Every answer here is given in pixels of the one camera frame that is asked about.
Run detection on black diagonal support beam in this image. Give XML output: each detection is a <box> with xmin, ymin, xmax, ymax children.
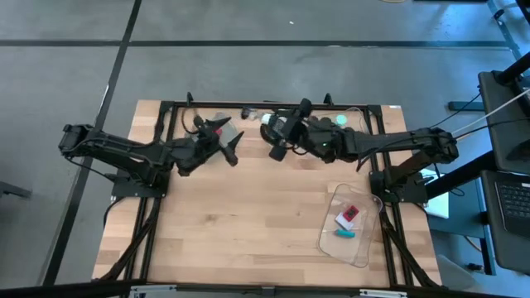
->
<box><xmin>424</xmin><ymin>151</ymin><xmax>498</xmax><ymax>199</ymax></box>

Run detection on grey floor object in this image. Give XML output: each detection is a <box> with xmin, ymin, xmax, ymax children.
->
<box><xmin>0</xmin><ymin>180</ymin><xmax>33</xmax><ymax>199</ymax></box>

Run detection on black pole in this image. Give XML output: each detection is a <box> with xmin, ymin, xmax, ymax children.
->
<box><xmin>492</xmin><ymin>51</ymin><xmax>530</xmax><ymax>86</ymax></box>

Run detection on white power adapter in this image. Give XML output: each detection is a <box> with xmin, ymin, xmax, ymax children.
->
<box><xmin>334</xmin><ymin>213</ymin><xmax>356</xmax><ymax>232</ymax></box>

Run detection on black rig crossbar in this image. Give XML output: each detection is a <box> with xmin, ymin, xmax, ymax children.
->
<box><xmin>0</xmin><ymin>279</ymin><xmax>530</xmax><ymax>298</ymax></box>

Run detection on black laptop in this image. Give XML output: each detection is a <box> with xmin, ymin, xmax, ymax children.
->
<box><xmin>494</xmin><ymin>180</ymin><xmax>530</xmax><ymax>240</ymax></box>

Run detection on white box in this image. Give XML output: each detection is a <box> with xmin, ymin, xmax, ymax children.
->
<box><xmin>424</xmin><ymin>170</ymin><xmax>451</xmax><ymax>219</ymax></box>

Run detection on grey plastic bin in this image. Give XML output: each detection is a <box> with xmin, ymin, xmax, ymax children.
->
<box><xmin>188</xmin><ymin>109</ymin><xmax>245</xmax><ymax>150</ymax></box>

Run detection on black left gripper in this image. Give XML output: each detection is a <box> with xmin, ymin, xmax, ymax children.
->
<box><xmin>176</xmin><ymin>116</ymin><xmax>246</xmax><ymax>177</ymax></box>

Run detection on long red block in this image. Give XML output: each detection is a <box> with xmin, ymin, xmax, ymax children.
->
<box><xmin>342</xmin><ymin>204</ymin><xmax>361</xmax><ymax>222</ymax></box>

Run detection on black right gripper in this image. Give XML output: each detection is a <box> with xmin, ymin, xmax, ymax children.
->
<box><xmin>268</xmin><ymin>98</ymin><xmax>356</xmax><ymax>163</ymax></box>

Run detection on black side desk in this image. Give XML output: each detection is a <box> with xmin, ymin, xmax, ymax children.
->
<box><xmin>478</xmin><ymin>70</ymin><xmax>530</xmax><ymax>275</ymax></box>

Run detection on clear plastic bin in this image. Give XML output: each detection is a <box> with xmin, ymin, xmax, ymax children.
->
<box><xmin>317</xmin><ymin>183</ymin><xmax>384</xmax><ymax>269</ymax></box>
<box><xmin>301</xmin><ymin>106</ymin><xmax>372</xmax><ymax>144</ymax></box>

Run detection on long white cable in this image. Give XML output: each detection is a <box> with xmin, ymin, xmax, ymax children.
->
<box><xmin>450</xmin><ymin>88</ymin><xmax>530</xmax><ymax>136</ymax></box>

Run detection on black metal table frame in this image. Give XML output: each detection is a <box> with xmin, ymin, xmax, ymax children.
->
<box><xmin>93</xmin><ymin>91</ymin><xmax>443</xmax><ymax>291</ymax></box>

